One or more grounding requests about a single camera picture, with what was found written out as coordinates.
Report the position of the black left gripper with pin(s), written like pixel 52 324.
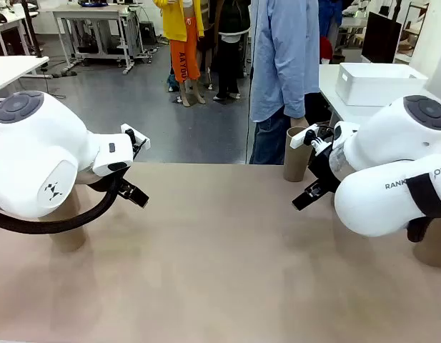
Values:
pixel 138 148

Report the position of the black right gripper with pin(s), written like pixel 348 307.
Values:
pixel 323 164

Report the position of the white plastic basket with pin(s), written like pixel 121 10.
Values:
pixel 381 85

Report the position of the person's left forearm blue sleeve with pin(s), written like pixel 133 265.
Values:
pixel 295 93

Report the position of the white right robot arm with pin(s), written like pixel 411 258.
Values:
pixel 381 143

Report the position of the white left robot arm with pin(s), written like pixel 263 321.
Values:
pixel 30 153

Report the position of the person's left hand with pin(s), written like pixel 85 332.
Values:
pixel 299 122

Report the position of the person in blue shirt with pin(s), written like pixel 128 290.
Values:
pixel 277 53

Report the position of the red rounded object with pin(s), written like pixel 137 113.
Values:
pixel 325 50

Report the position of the person in yellow jacket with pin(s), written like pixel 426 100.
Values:
pixel 181 35

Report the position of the person in black clothes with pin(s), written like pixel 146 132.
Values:
pixel 229 43

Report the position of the black computer monitor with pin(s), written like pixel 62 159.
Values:
pixel 381 37

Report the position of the white side table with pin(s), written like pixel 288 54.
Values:
pixel 13 69

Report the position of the brown cardboard items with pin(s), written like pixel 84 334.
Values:
pixel 407 41

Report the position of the black stand pole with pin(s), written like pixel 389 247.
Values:
pixel 31 28

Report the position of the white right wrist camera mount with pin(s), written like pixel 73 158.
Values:
pixel 298 138

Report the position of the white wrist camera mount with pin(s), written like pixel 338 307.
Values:
pixel 298 138
pixel 139 135

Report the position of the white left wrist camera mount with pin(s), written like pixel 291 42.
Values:
pixel 139 135

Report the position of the white metal frame desk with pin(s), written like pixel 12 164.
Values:
pixel 91 14

